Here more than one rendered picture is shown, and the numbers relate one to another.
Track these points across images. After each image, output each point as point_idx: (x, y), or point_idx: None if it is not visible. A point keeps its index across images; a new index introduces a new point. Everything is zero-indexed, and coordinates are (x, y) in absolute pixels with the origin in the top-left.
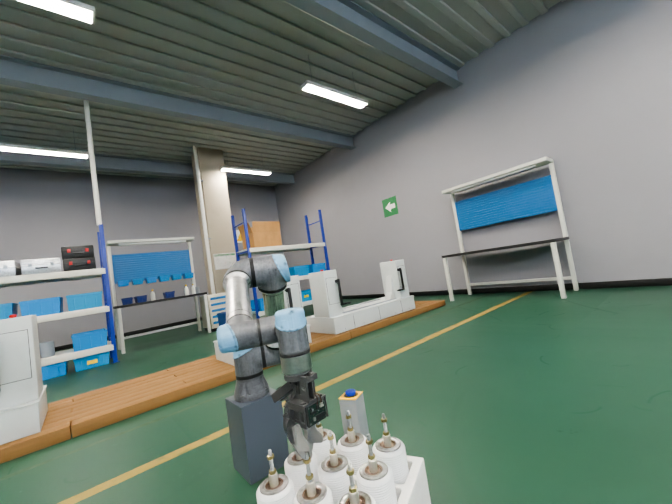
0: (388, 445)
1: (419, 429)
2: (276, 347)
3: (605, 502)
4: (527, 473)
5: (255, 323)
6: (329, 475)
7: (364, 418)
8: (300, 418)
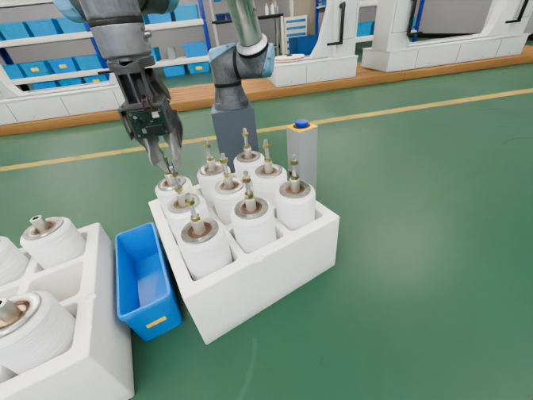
0: (293, 190)
1: (396, 185)
2: (245, 55)
3: None
4: (493, 282)
5: None
6: (214, 194)
7: (312, 155)
8: (128, 125)
